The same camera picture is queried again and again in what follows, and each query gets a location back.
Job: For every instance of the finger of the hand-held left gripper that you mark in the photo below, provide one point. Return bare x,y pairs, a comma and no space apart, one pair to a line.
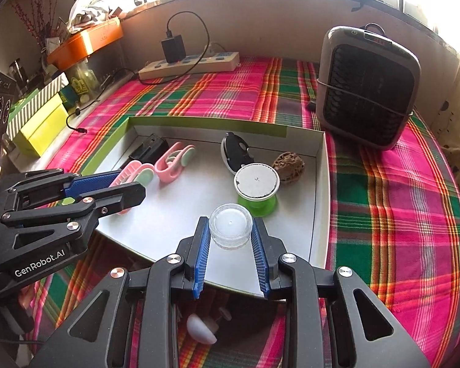
92,184
111,197

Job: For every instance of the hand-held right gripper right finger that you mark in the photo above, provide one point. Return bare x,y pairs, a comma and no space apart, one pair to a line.
261,260

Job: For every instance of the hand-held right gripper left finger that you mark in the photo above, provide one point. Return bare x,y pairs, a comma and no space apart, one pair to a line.
201,260

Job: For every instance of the pink plastic clip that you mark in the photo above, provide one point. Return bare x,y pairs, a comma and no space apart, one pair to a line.
176,163
138,172

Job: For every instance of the clear round plastic container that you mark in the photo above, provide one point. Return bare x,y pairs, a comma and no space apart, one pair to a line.
230,230

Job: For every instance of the white cardboard box tray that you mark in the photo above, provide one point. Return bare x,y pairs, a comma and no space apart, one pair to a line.
168,218

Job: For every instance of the green spool with white top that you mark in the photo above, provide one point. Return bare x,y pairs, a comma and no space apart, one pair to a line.
257,195

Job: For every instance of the black oval device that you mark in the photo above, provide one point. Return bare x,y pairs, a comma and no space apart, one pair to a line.
235,153

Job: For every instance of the black rectangular device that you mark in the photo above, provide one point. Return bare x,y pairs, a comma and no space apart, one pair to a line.
151,149

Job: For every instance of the white plastic adapter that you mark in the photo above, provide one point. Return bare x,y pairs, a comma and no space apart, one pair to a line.
201,327

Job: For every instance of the yellow-green box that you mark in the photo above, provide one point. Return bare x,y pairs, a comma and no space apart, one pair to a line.
42,128

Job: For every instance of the large brown walnut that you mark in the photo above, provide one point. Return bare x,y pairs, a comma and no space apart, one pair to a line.
288,165

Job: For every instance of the striped box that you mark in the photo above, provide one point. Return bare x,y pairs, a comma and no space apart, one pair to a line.
42,94

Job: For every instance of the glass jar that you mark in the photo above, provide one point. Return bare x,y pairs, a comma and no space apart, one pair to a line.
82,78

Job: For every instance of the metal cup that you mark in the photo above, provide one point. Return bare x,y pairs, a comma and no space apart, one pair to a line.
16,72

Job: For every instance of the orange box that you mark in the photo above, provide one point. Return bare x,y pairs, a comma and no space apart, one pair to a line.
88,40

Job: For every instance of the black charger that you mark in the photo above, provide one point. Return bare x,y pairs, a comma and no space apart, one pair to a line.
173,49

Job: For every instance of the beige power strip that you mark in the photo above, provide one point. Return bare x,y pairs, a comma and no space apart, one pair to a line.
199,65

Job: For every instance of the crumpled white bag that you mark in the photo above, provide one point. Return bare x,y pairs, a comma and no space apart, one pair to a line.
86,7

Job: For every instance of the red twig decoration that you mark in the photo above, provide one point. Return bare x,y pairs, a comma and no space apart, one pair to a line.
32,11

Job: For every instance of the grey portable heater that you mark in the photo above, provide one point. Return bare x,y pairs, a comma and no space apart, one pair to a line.
368,88

